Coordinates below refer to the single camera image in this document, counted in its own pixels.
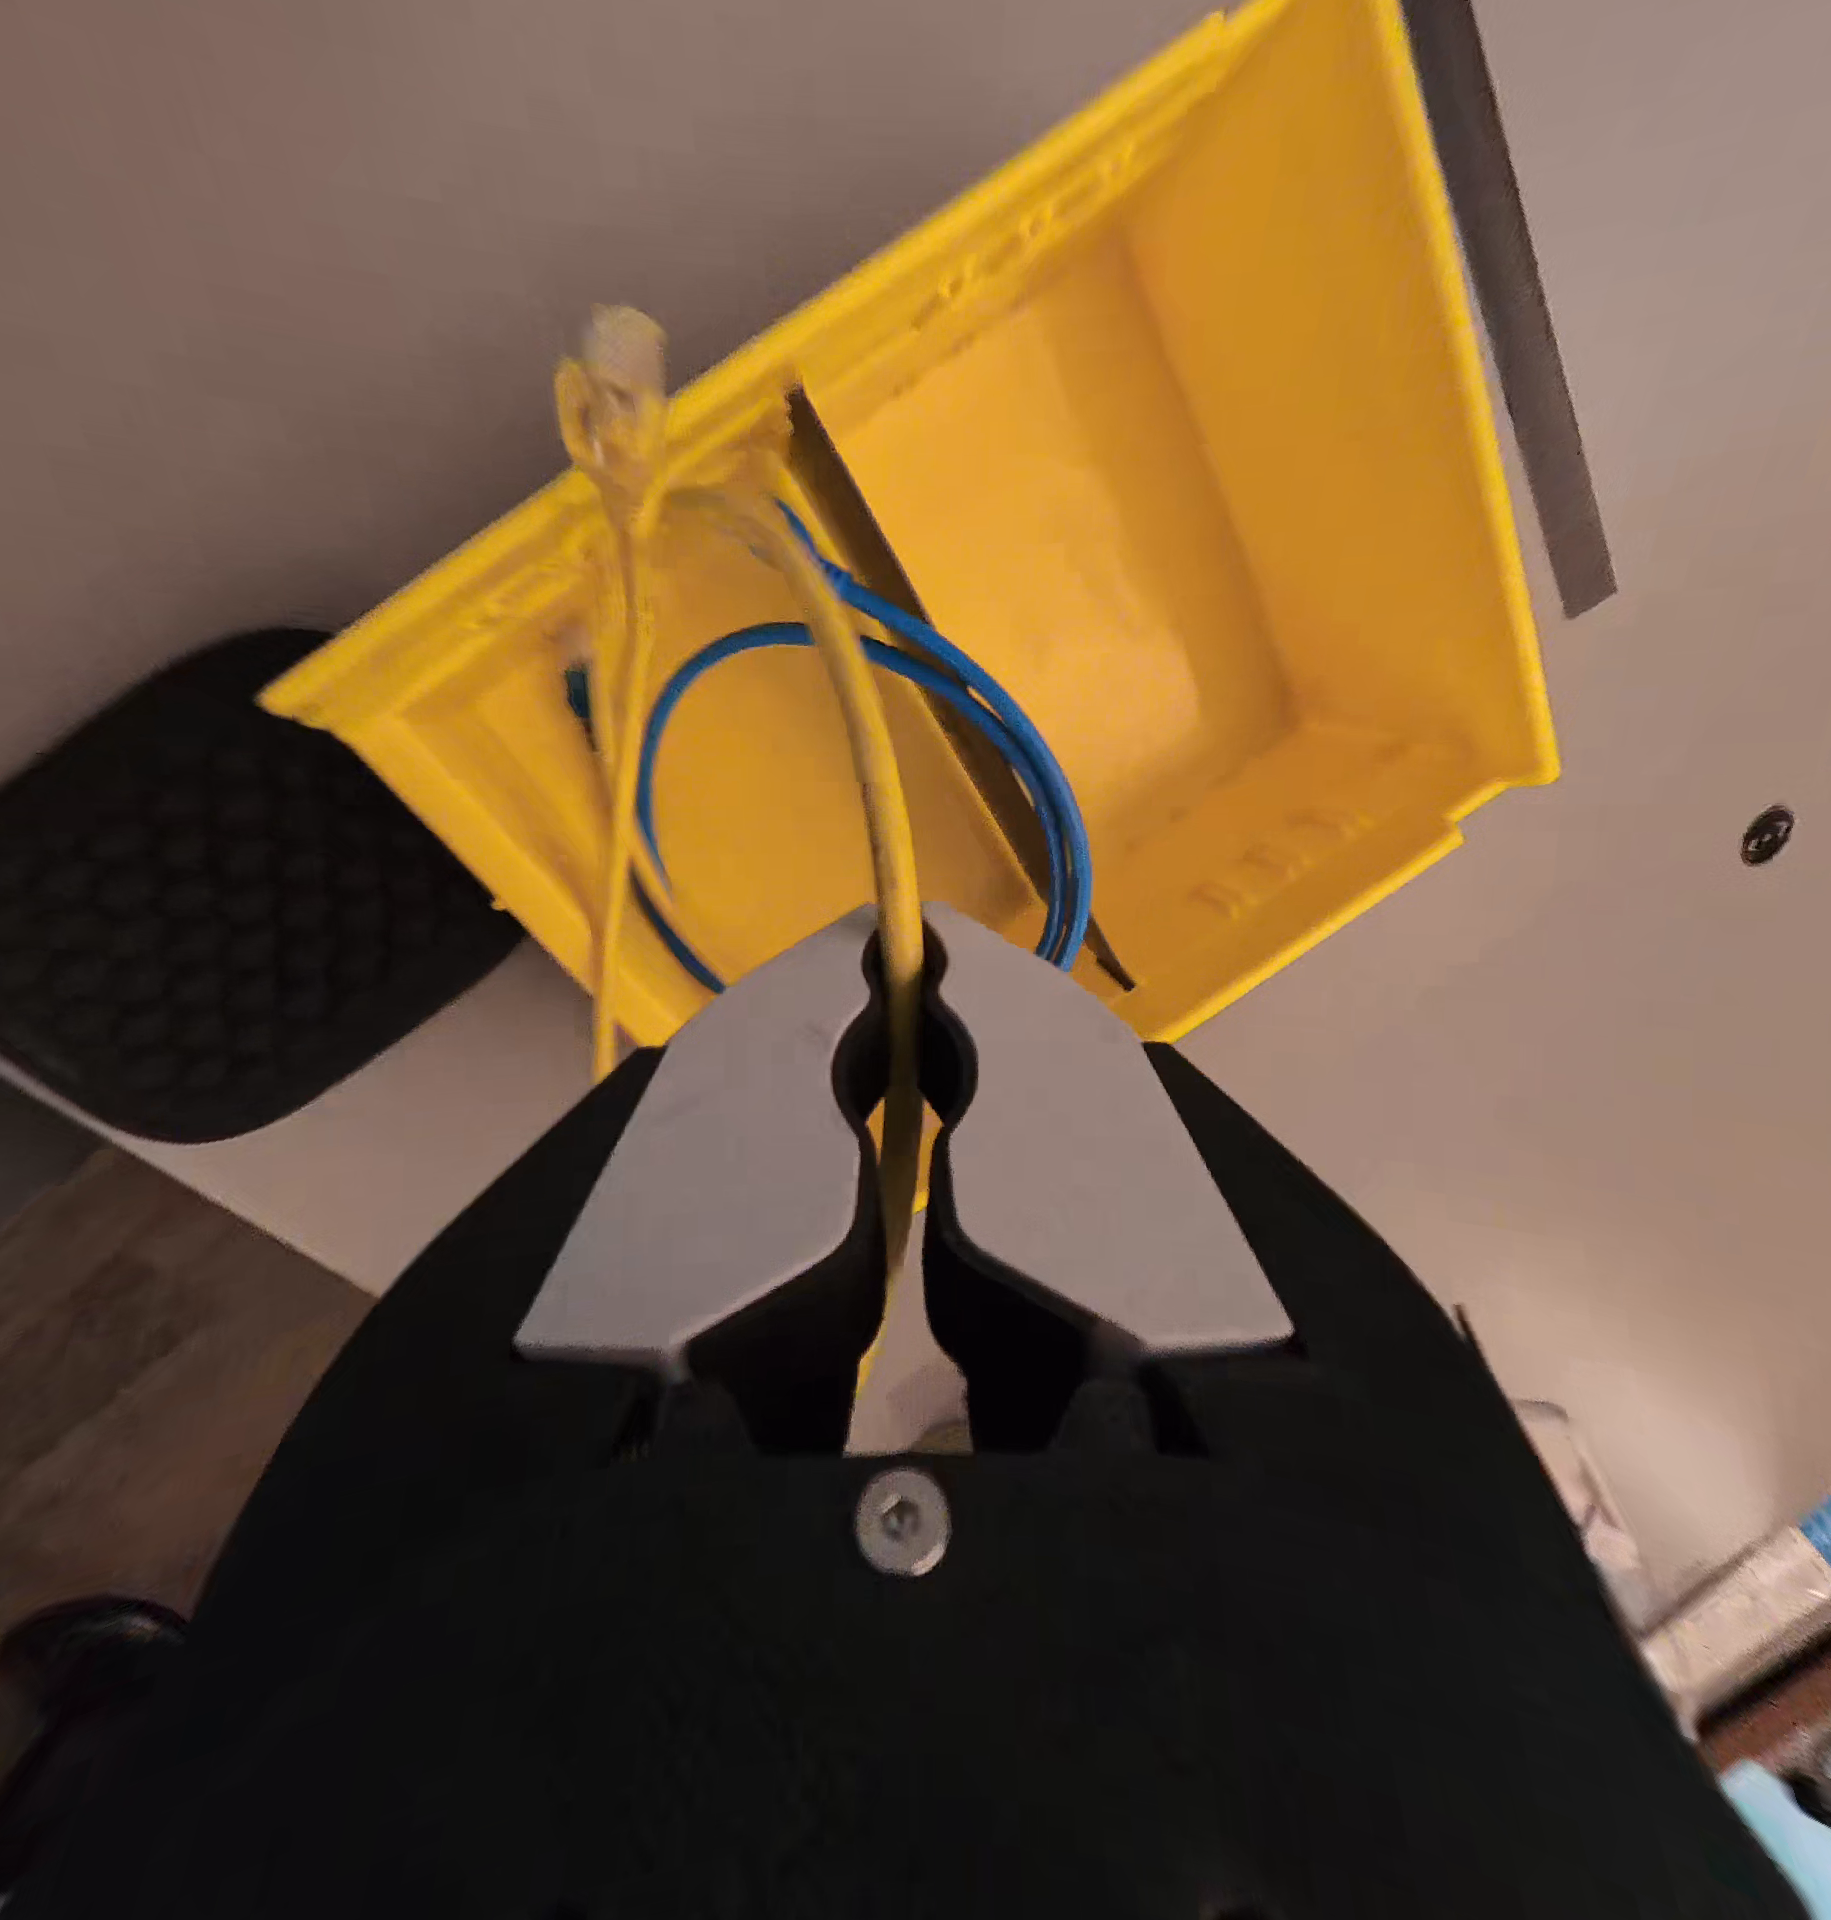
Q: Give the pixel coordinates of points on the black rounded object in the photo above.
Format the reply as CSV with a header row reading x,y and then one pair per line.
x,y
181,901

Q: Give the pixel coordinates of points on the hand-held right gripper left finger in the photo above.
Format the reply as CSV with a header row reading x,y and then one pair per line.
x,y
721,1185

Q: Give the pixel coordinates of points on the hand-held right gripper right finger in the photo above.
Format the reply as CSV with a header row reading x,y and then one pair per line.
x,y
1111,1185

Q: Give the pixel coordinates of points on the black bin divider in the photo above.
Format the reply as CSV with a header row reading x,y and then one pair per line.
x,y
857,511

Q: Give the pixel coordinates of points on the round table grommet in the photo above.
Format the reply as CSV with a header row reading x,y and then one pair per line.
x,y
1768,836

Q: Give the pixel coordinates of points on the yellow plastic bin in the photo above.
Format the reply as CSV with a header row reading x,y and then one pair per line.
x,y
1081,525

